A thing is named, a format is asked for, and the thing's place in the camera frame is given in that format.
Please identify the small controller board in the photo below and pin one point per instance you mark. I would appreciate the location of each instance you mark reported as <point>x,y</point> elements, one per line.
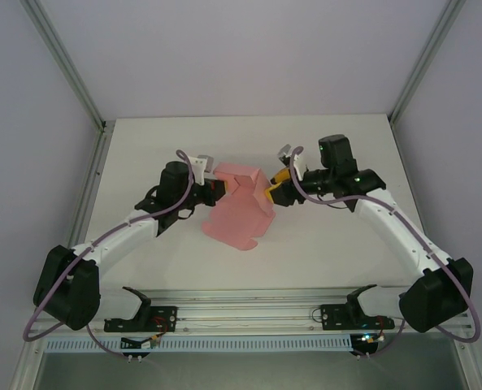
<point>368,339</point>
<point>141,343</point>

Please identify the aluminium frame leg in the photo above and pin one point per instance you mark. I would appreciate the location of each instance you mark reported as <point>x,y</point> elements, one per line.
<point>474,361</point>
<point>27,363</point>

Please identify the pink paper box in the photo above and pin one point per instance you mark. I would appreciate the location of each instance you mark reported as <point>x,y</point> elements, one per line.
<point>240,215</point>

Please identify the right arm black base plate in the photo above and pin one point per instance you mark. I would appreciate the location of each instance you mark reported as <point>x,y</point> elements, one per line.
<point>334,317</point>

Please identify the aluminium front rail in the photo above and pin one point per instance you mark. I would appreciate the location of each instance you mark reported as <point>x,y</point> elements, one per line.
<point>244,315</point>

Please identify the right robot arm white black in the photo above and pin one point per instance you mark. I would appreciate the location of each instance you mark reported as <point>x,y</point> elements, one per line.
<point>391,231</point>

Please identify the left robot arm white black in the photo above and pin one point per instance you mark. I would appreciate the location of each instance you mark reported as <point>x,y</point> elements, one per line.
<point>118,237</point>

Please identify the aluminium table side rail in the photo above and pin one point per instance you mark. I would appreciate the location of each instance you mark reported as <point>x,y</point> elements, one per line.
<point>417,203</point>
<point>98,170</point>

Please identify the aluminium frame post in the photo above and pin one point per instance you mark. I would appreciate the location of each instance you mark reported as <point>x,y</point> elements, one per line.
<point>427,61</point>
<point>66,65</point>

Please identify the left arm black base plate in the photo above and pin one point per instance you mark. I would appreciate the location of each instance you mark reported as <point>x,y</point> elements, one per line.
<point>167,317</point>

